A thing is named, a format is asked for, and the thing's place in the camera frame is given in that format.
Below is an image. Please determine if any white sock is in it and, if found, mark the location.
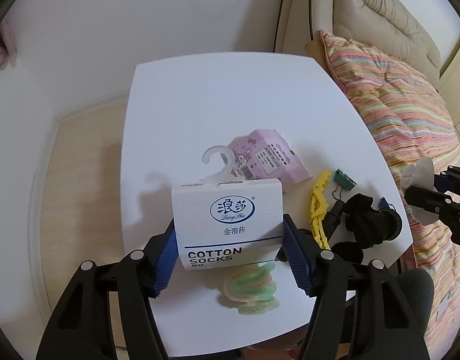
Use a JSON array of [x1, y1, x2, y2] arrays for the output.
[[400, 157, 439, 226]]

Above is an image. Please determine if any green pink scrunchie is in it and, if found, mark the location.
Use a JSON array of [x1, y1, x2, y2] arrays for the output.
[[223, 262, 279, 315]]

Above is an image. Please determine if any yellow plastic hair clip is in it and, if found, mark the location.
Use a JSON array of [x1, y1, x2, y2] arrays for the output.
[[310, 171, 332, 250]]

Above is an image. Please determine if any white cotton socks box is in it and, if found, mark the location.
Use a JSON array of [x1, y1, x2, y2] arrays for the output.
[[172, 145, 283, 271]]

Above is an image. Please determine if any black forked holder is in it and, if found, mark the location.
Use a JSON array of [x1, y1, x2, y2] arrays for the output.
[[322, 193, 402, 264]]

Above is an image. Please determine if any striped colourful quilt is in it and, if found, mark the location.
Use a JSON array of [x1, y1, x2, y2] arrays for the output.
[[319, 32, 460, 359]]

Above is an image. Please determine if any teal binder clip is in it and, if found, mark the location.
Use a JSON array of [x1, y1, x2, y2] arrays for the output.
[[332, 168, 357, 201]]

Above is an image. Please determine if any pink paper package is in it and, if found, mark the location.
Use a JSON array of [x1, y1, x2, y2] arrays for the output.
[[229, 129, 311, 191]]

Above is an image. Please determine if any white bedside table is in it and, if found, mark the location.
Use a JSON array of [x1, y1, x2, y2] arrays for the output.
[[120, 52, 414, 359]]

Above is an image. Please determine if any cream leather headboard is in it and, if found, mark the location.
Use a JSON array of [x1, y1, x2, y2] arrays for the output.
[[273, 0, 442, 80]]

